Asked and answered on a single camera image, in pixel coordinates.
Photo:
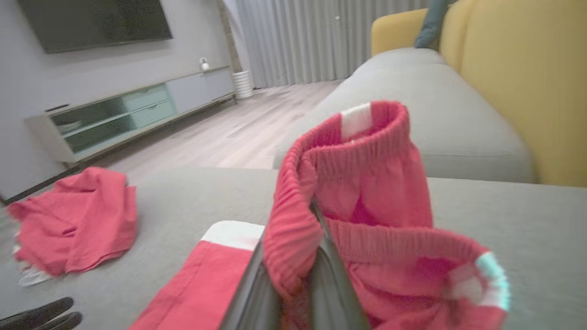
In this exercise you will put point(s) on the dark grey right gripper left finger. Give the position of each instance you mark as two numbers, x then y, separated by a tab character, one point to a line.
254	298

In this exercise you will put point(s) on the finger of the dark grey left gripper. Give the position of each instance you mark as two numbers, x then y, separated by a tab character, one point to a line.
32	311
59	321

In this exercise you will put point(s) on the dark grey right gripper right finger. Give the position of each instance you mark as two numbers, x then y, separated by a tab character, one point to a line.
335	298

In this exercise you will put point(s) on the red white t-shirt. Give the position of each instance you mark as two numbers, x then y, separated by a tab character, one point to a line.
82	220

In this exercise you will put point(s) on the red white shorts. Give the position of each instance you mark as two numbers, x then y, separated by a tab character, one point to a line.
376	183

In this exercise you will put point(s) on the large grey sofa chaise cushion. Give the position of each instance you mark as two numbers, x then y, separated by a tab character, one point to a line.
504	220

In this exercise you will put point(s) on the grey green tv cabinet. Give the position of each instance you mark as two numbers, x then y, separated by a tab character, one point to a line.
110	121

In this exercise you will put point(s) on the white ribbed vase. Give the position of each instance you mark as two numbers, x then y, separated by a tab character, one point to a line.
242	85

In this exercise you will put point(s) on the grey sofa seat cushion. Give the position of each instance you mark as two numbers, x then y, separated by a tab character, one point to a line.
412	82

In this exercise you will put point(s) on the grey pleated curtain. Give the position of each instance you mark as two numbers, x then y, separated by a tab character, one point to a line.
312	41

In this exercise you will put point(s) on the yellow sofa backrest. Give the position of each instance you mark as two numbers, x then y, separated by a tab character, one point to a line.
527	91

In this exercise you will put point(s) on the teal throw cushion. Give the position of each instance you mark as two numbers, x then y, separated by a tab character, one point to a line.
433	23

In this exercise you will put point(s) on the black wall television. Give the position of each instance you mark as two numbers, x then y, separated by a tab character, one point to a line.
96	20

